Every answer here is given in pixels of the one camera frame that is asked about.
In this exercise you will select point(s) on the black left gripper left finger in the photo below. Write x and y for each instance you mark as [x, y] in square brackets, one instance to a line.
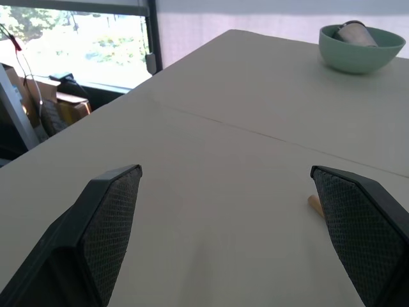
[96, 236]

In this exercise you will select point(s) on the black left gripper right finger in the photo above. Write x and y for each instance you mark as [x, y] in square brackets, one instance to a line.
[364, 236]

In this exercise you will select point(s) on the brown cardboard box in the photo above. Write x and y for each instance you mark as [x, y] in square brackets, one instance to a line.
[68, 108]

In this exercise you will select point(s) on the grey metal rack leg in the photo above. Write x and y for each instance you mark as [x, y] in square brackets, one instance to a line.
[14, 112]

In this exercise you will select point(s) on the small black device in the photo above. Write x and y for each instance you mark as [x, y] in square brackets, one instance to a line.
[61, 76]

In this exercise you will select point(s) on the mint green ceramic bowl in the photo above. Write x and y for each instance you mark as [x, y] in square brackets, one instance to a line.
[358, 54]

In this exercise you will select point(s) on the grey metal cup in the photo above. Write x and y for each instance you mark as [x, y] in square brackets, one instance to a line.
[354, 34]

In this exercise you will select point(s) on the dark window frame post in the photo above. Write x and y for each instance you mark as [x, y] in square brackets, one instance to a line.
[152, 38]

